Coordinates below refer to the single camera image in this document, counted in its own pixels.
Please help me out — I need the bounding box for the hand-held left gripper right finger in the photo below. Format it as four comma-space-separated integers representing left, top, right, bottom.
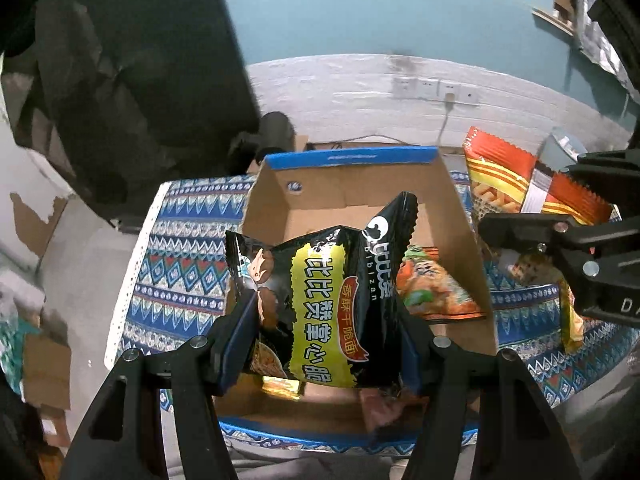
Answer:
397, 305, 581, 480

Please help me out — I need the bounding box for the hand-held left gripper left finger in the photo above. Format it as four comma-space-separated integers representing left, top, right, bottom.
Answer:
60, 290, 258, 480

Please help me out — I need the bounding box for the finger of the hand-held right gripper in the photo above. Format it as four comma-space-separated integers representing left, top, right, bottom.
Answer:
478, 212, 602, 292
564, 149, 640, 198

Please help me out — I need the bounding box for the small yellow snack packet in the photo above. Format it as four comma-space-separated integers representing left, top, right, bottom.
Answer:
259, 374, 303, 402

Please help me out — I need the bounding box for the red striped snack packet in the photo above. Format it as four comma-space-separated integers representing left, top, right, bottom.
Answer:
461, 126, 622, 227

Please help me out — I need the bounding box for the orange noodle snack packet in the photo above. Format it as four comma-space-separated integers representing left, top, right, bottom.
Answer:
399, 244, 489, 322

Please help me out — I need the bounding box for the black yellow-label snack bag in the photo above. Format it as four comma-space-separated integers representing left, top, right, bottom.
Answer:
225, 191, 432, 392

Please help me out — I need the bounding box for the blue-rimmed cardboard box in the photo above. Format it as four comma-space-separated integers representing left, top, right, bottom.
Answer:
215, 146, 501, 442

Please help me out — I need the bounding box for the light blue trash bin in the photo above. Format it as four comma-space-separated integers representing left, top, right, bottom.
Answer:
539, 129, 589, 172

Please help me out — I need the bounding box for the blue patterned tablecloth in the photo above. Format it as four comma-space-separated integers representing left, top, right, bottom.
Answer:
102, 169, 640, 457

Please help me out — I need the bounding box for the silver foil curtain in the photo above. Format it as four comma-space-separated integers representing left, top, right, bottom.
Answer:
575, 0, 632, 92

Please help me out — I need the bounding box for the flat cardboard piece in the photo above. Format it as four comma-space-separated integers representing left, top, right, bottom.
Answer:
22, 332, 72, 412

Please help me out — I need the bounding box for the teal cloth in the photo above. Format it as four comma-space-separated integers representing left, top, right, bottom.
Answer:
0, 317, 37, 378

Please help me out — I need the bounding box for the large black softbox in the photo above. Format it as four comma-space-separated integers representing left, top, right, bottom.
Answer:
0, 0, 262, 233

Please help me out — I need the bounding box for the grey plug cable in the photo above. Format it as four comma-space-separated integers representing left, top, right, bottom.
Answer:
438, 92, 457, 147

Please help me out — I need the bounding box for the wooden wall shelf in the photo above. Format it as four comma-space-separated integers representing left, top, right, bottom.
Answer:
531, 6, 577, 37

